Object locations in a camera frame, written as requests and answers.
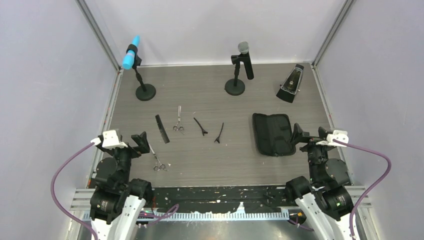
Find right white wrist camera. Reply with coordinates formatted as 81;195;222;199
317;129;349;147

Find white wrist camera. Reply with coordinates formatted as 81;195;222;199
90;129;129;150
317;129;349;147

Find black zipper tool case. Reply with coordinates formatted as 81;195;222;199
252;113;296;157

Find silver cutting scissors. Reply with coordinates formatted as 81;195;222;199
148;143;167;172

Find black grey microphone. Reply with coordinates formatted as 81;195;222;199
237;41;254;80

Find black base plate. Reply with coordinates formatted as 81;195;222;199
120;185;319;215

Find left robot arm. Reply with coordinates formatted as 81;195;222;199
89;130;154;240

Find black hair clip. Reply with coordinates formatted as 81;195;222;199
193;117;208;136
214;122;225;144

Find black microphone stand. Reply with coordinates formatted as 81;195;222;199
224;55;246;96
132;55;157;101

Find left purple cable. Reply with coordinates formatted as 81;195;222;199
50;141;100;240

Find blue microphone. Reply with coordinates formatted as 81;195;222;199
122;35;140;70

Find black metronome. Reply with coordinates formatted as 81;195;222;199
276;64;304;103

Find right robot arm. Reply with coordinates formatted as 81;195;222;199
283;123;359;240

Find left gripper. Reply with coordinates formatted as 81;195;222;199
97;130;149;187

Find silver thinning scissors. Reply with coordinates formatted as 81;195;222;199
172;105;185;135

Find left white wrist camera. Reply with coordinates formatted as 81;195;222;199
90;129;129;150

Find black comb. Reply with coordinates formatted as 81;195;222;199
155;114;170;144

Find left black microphone stand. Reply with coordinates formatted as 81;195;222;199
132;55;157;101

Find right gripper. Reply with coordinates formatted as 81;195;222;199
288;122;335;184

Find right black microphone stand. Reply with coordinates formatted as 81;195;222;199
224;55;246;96

